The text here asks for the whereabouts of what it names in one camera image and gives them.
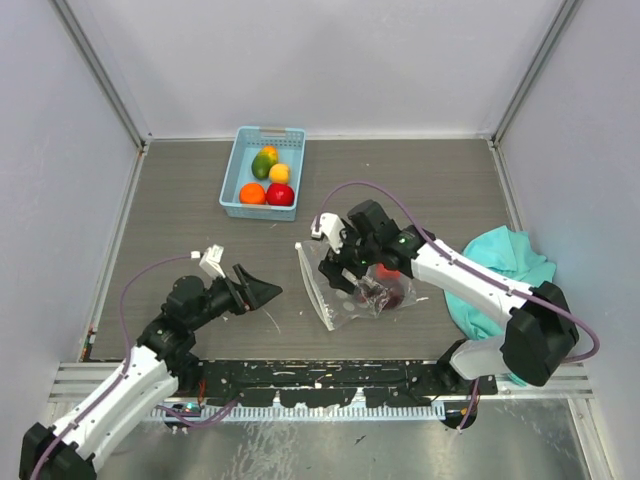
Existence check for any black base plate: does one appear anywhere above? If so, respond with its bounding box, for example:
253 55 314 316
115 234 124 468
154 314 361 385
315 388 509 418
168 354 473 408

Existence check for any small red fake fruit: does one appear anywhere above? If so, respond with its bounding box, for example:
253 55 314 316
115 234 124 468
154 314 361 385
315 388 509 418
376 264 401 281

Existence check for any light blue plastic basket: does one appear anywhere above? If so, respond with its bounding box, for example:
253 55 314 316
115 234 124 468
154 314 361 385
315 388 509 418
219 126 306 222

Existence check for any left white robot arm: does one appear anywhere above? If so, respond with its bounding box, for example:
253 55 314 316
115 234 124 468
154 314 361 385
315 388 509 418
18 264 283 479

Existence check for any teal cloth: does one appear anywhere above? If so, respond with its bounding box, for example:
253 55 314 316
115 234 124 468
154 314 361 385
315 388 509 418
444 226 556 340

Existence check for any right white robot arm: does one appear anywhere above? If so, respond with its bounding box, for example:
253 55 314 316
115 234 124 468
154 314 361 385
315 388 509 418
311 200 579 394

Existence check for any green orange fake mango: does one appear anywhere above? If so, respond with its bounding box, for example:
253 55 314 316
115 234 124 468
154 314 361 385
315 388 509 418
251 145 279 180

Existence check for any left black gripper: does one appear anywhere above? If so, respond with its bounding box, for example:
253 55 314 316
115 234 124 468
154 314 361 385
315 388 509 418
189 263 280 330

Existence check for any red fake apple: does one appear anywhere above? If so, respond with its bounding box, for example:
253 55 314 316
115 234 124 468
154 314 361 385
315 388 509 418
266 183 295 207

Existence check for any grey slotted cable duct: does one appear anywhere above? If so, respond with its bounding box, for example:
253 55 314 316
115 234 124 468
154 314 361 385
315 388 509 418
149 402 446 422

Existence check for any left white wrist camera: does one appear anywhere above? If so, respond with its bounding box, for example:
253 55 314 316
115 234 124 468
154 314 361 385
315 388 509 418
190 244 226 280

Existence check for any clear zip top bag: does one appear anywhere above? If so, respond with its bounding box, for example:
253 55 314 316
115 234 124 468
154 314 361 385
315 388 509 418
295 240 417 331

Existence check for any yellow fake peach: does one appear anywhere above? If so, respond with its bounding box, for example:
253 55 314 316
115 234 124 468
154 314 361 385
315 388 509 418
269 163 291 185

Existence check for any dark purple fake fruit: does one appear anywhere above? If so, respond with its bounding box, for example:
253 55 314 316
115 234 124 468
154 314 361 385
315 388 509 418
352 281 406 316

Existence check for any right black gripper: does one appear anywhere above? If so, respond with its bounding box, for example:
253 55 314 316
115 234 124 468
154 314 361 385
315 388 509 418
318 220 378 295

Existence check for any orange fake fruit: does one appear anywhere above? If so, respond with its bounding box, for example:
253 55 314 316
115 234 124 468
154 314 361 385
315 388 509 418
238 182 267 205

